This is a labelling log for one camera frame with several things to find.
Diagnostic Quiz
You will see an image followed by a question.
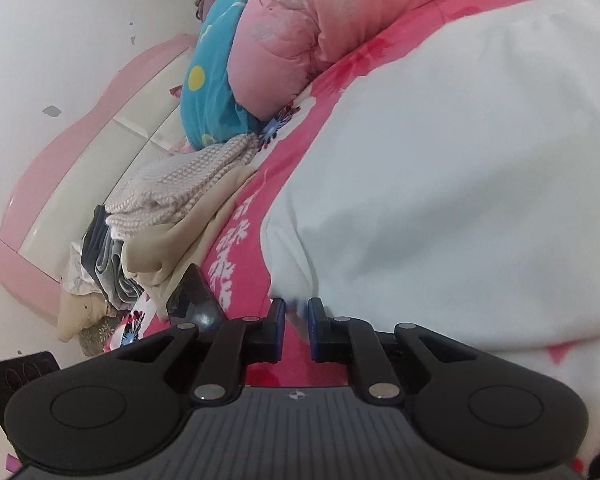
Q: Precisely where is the checkered knit pillow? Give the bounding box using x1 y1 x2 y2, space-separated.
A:
105 132 261 238

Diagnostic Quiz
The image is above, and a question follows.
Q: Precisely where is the pile of folded clothes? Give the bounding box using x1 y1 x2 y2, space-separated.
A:
57 165 261 343

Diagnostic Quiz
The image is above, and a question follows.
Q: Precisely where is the blue dotted pillow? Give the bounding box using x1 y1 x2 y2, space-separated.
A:
180 0 261 151

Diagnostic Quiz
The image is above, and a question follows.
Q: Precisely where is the grey folded cloth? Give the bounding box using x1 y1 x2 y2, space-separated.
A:
80 205 146 311

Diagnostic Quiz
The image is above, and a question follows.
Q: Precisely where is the brown patterned cloth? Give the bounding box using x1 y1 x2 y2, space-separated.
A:
79 316 123 357

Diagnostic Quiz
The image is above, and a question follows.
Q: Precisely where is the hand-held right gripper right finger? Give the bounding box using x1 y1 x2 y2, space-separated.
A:
307 298 481 406

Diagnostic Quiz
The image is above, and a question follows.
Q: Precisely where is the white sweatshirt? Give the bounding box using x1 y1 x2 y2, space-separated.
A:
262 2 600 351

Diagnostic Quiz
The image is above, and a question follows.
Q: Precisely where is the pink and white headboard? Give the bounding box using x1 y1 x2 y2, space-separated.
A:
0 32 201 286

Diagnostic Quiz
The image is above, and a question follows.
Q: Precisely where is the black box with round holes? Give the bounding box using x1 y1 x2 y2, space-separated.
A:
0 352 61 461

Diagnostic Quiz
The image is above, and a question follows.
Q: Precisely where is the pink floral quilt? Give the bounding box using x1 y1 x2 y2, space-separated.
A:
227 0 511 121

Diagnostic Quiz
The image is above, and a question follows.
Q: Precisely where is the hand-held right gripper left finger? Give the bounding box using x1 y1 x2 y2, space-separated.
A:
110 299 287 406

